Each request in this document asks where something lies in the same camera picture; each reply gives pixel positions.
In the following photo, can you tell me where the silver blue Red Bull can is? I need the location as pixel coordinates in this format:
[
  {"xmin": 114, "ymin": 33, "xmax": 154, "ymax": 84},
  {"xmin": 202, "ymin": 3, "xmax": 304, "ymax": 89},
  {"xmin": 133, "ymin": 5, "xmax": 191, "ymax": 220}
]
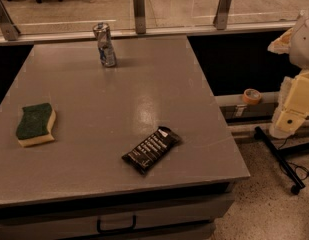
[{"xmin": 93, "ymin": 22, "xmax": 117, "ymax": 67}]

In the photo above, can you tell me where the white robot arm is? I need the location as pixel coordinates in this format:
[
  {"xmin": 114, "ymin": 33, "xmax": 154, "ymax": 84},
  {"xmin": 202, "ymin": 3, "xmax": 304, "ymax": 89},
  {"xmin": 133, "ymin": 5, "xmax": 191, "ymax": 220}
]
[{"xmin": 268, "ymin": 8, "xmax": 309, "ymax": 139}]

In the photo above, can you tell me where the roll of tan tape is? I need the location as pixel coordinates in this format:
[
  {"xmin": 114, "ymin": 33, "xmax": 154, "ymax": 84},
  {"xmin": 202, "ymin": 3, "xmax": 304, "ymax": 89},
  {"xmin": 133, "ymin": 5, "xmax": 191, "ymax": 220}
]
[{"xmin": 242, "ymin": 88, "xmax": 262, "ymax": 105}]

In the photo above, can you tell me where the black wheeled stand base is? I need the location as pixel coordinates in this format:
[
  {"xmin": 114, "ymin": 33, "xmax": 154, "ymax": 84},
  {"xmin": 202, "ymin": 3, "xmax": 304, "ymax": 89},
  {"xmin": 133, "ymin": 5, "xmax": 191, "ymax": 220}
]
[{"xmin": 254, "ymin": 127, "xmax": 309, "ymax": 195}]

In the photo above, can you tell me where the grey table drawer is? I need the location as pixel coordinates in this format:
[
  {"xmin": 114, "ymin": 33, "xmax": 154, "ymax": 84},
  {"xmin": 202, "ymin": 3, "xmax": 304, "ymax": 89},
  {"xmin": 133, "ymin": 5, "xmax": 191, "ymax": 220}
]
[{"xmin": 0, "ymin": 193, "xmax": 234, "ymax": 240}]

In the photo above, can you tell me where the black snack packet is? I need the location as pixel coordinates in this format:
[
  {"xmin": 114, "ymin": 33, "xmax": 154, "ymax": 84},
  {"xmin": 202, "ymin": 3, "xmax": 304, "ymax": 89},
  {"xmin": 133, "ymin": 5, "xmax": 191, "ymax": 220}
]
[{"xmin": 122, "ymin": 126, "xmax": 181, "ymax": 175}]

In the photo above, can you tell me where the green yellow sponge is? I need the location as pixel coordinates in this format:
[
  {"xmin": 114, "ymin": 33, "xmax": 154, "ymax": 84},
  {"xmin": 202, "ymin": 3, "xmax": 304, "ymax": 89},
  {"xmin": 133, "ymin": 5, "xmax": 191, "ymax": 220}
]
[{"xmin": 16, "ymin": 103, "xmax": 56, "ymax": 147}]

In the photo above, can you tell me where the black cable on floor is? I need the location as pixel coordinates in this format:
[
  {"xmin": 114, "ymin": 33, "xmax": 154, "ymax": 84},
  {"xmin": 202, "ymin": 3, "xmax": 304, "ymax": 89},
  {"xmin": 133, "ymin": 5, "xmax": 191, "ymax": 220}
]
[{"xmin": 277, "ymin": 137, "xmax": 309, "ymax": 182}]

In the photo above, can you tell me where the right metal bracket post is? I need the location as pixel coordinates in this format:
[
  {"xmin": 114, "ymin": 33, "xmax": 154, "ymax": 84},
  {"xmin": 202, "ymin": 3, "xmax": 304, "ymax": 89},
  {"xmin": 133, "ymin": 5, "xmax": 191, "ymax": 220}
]
[{"xmin": 213, "ymin": 0, "xmax": 232, "ymax": 30}]

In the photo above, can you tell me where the metal bracket post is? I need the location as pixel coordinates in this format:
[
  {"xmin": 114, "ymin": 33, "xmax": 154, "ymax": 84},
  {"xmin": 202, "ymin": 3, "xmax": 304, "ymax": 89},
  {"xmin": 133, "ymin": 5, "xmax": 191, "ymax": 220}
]
[
  {"xmin": 133, "ymin": 0, "xmax": 146, "ymax": 34},
  {"xmin": 0, "ymin": 0, "xmax": 20, "ymax": 41},
  {"xmin": 213, "ymin": 0, "xmax": 232, "ymax": 30}
]

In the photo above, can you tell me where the middle metal bracket post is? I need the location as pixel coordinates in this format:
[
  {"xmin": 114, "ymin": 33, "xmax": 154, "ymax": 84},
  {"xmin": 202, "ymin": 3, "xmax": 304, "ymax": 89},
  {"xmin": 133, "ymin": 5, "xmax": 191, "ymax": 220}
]
[{"xmin": 133, "ymin": 0, "xmax": 146, "ymax": 34}]

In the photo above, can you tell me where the black drawer handle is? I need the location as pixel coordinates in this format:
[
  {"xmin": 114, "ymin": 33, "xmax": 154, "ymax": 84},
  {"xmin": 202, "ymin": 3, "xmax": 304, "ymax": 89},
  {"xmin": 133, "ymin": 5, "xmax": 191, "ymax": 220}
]
[{"xmin": 96, "ymin": 215, "xmax": 137, "ymax": 235}]

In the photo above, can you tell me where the left metal bracket post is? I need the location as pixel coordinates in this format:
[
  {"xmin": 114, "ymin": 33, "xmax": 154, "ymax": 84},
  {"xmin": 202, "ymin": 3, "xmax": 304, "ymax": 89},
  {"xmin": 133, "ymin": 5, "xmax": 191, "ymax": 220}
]
[{"xmin": 0, "ymin": 0, "xmax": 20, "ymax": 41}]

